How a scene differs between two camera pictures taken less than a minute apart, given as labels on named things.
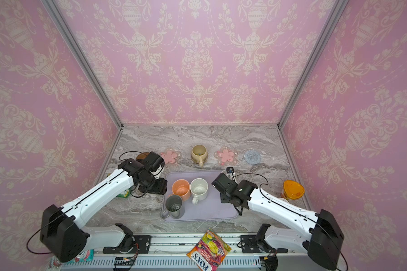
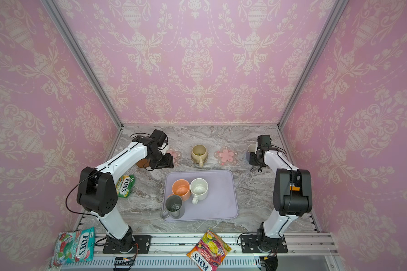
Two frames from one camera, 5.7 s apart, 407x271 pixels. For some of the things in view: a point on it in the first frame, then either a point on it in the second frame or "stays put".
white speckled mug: [199, 188] stays put
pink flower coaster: [170, 157] stays put
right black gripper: [223, 199] -> [252, 160]
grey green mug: [174, 207] stays put
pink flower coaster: [226, 157] stays put
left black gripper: [161, 189] -> [168, 162]
